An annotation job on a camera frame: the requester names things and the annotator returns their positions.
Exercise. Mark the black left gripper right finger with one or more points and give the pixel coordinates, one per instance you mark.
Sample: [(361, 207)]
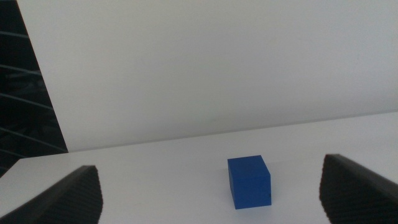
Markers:
[(357, 193)]

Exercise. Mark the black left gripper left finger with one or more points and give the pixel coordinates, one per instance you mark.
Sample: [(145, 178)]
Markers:
[(71, 199)]

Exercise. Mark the blue cube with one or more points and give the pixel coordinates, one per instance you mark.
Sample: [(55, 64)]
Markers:
[(248, 186)]

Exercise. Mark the dark background panel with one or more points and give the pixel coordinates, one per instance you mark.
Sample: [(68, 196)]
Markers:
[(18, 93)]

